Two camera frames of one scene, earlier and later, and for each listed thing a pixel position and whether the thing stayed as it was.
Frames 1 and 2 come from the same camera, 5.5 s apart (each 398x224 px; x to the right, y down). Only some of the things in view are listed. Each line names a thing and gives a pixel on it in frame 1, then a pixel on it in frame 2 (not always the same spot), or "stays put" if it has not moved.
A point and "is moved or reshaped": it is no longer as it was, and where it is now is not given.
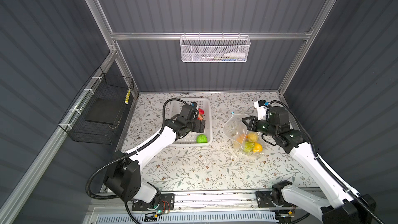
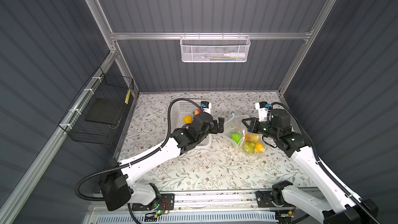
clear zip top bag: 250,141 stays put
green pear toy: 249,147 stays put
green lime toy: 201,138 is moved or reshaped
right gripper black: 251,125 stays put
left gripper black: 197,128 to 213,129
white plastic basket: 195,139 stays put
